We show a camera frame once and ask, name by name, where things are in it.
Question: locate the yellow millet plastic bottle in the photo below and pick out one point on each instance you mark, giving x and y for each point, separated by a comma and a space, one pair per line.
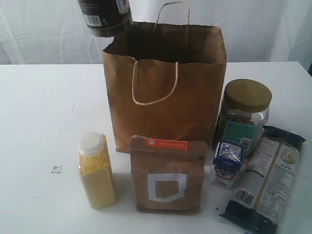
95, 168

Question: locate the clear jar with tan lid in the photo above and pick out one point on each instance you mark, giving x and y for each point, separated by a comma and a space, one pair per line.
244, 111

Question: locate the dark jar with barcode label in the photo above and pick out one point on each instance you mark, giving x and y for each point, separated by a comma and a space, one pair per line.
106, 18

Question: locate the brown paper shopping bag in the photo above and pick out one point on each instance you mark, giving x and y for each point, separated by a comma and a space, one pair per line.
165, 81

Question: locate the brown kraft stand-up pouch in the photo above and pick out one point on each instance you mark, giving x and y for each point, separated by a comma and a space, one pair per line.
167, 174

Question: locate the blue white milk carton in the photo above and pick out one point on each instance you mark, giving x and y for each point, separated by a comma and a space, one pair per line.
226, 164

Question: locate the small torn paper scrap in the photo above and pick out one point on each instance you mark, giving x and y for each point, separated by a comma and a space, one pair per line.
56, 169

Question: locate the dark blue noodle package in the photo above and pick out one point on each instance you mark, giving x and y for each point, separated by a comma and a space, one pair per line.
258, 200

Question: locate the white curtain backdrop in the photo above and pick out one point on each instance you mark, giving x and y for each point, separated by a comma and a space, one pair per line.
55, 32

